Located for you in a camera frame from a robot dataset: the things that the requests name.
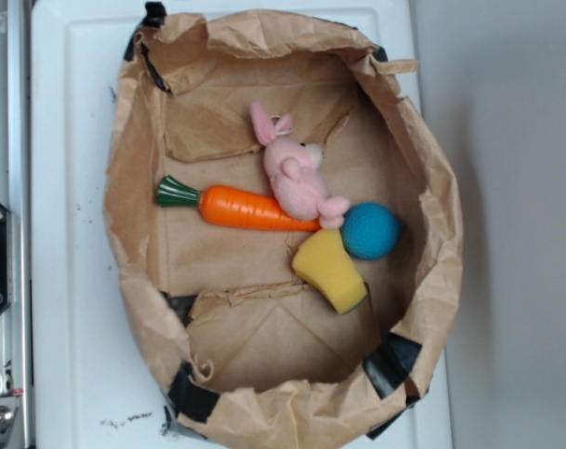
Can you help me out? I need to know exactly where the orange plastic toy carrot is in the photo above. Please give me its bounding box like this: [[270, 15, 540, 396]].
[[156, 176, 321, 232]]

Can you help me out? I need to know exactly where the yellow sponge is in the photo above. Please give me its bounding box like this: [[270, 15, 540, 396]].
[[292, 229, 369, 314]]

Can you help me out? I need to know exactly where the pink plush bunny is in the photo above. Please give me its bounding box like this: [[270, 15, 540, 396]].
[[250, 101, 351, 229]]

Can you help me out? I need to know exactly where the blue dimpled ball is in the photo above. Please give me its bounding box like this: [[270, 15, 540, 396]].
[[341, 202, 401, 260]]

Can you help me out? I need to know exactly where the brown paper bag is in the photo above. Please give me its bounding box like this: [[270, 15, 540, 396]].
[[104, 3, 463, 448]]

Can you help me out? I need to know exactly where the white plastic tray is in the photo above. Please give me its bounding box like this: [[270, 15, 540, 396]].
[[30, 0, 454, 449]]

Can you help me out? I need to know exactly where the aluminium frame rail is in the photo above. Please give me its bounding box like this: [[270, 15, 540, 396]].
[[0, 1, 36, 448]]

